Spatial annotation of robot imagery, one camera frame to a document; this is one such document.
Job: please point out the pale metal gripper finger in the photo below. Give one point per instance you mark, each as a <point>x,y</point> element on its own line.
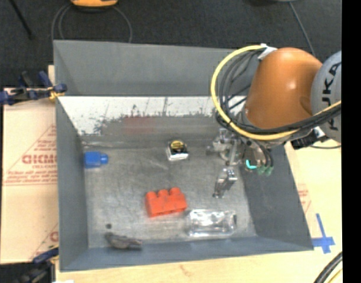
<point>221,145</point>
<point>224,183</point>

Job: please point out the yellow black tape measure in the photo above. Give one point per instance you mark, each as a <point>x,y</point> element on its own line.
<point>177,150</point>

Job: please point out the red toy brick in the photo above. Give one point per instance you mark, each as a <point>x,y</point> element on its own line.
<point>165,202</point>

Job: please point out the grey metal bin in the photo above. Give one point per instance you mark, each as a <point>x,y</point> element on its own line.
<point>133,181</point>

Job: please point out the blue plastic cap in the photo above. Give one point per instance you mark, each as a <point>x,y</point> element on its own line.
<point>94,159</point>

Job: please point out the black cylinder on white bracket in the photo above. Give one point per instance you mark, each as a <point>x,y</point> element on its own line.
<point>304,141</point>

